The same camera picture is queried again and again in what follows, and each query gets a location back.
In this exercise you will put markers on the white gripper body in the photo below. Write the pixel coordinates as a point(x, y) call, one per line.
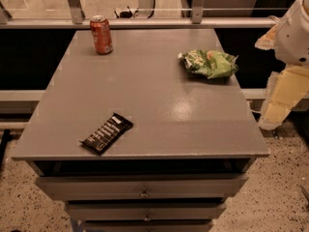
point(294, 39)

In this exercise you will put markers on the green jalapeno chip bag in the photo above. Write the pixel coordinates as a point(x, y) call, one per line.
point(209, 63)

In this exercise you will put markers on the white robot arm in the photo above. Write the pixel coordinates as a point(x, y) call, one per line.
point(304, 2)

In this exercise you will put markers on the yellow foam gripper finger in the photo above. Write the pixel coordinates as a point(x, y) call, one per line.
point(283, 92)
point(266, 42)

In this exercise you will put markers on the grey metal railing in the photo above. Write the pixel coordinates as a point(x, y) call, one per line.
point(76, 14)

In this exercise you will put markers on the grey drawer cabinet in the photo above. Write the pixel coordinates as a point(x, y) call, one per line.
point(191, 144)

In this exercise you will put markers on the orange soda can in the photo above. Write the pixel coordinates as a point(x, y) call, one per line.
point(100, 29)

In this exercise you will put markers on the black rxbar chocolate bar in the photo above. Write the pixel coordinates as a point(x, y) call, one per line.
point(101, 139)

